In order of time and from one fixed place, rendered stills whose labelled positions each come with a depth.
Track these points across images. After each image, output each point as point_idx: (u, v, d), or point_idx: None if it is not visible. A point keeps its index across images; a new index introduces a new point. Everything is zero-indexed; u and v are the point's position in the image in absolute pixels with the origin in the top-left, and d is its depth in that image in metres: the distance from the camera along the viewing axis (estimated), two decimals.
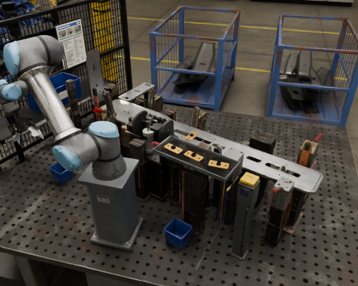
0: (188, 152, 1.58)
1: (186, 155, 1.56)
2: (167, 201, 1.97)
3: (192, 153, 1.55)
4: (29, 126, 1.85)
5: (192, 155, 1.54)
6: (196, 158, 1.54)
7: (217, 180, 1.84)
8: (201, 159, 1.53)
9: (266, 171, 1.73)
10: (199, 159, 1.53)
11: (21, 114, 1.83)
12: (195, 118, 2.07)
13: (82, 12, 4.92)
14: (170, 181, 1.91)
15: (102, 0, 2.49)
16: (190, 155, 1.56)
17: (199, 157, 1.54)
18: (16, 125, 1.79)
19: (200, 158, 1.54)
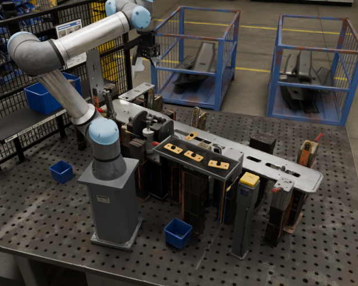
0: (188, 152, 1.58)
1: (186, 155, 1.56)
2: (167, 201, 1.97)
3: (192, 153, 1.55)
4: None
5: (192, 155, 1.54)
6: (196, 158, 1.54)
7: (217, 180, 1.84)
8: (201, 159, 1.53)
9: (266, 171, 1.73)
10: (199, 159, 1.53)
11: None
12: (195, 118, 2.07)
13: (82, 12, 4.92)
14: (170, 181, 1.91)
15: (102, 0, 2.49)
16: (190, 155, 1.56)
17: (199, 157, 1.54)
18: (156, 47, 1.52)
19: (200, 158, 1.54)
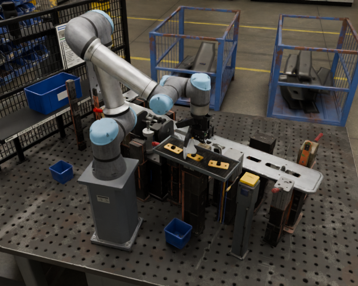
0: None
1: None
2: (167, 201, 1.97)
3: (192, 153, 1.55)
4: None
5: (192, 155, 1.54)
6: (196, 158, 1.54)
7: (217, 180, 1.84)
8: (201, 159, 1.53)
9: (266, 171, 1.73)
10: (199, 159, 1.53)
11: None
12: None
13: (82, 12, 4.92)
14: (170, 181, 1.91)
15: (102, 0, 2.49)
16: (190, 155, 1.56)
17: (199, 157, 1.54)
18: (210, 130, 1.44)
19: (200, 158, 1.54)
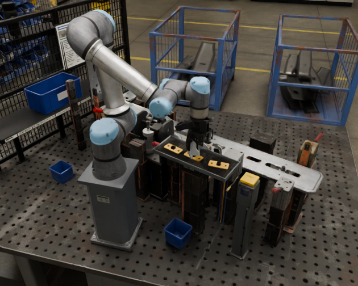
0: (188, 152, 1.58)
1: (186, 155, 1.56)
2: (167, 201, 1.97)
3: None
4: None
5: (192, 155, 1.54)
6: (196, 158, 1.54)
7: (217, 180, 1.84)
8: (201, 159, 1.53)
9: (266, 171, 1.73)
10: (199, 159, 1.53)
11: None
12: None
13: (82, 12, 4.92)
14: (170, 181, 1.91)
15: (102, 0, 2.49)
16: None
17: (199, 157, 1.54)
18: (209, 133, 1.45)
19: (200, 158, 1.54)
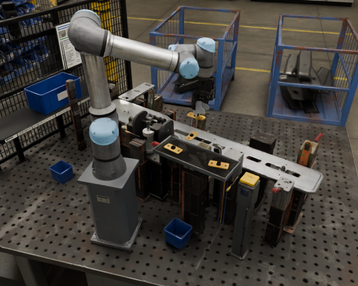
0: (190, 113, 1.69)
1: (188, 116, 1.67)
2: (167, 201, 1.97)
3: None
4: None
5: None
6: (199, 117, 1.66)
7: (217, 180, 1.84)
8: (204, 118, 1.65)
9: (266, 171, 1.73)
10: (202, 118, 1.65)
11: None
12: (195, 118, 2.07)
13: None
14: (170, 181, 1.91)
15: (102, 0, 2.49)
16: (192, 115, 1.67)
17: (201, 117, 1.66)
18: (213, 91, 1.57)
19: (202, 117, 1.66)
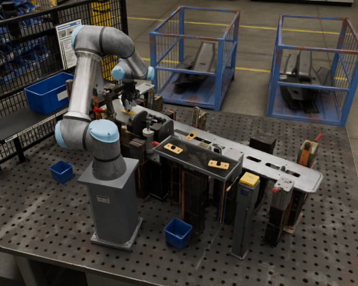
0: (124, 109, 2.21)
1: (123, 111, 2.19)
2: (167, 201, 1.97)
3: None
4: None
5: None
6: (129, 112, 2.18)
7: (217, 180, 1.84)
8: (133, 113, 2.17)
9: (266, 171, 1.73)
10: (132, 113, 2.17)
11: None
12: (195, 118, 2.07)
13: (82, 12, 4.92)
14: (170, 181, 1.91)
15: (102, 0, 2.49)
16: (125, 110, 2.20)
17: (131, 112, 2.18)
18: (136, 92, 2.09)
19: (132, 112, 2.18)
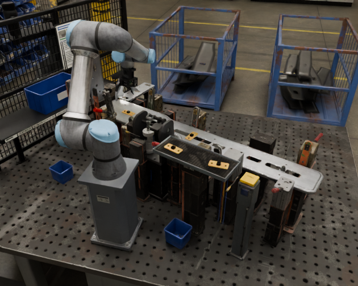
0: (124, 110, 2.22)
1: (123, 112, 2.20)
2: (167, 201, 1.97)
3: (127, 110, 2.20)
4: None
5: (127, 112, 2.19)
6: (130, 113, 2.19)
7: (217, 180, 1.84)
8: (133, 114, 2.18)
9: (266, 171, 1.73)
10: (132, 114, 2.18)
11: None
12: (195, 118, 2.07)
13: (82, 12, 4.92)
14: (170, 181, 1.91)
15: (102, 0, 2.49)
16: (125, 112, 2.20)
17: (132, 113, 2.19)
18: (134, 79, 2.03)
19: (132, 113, 2.19)
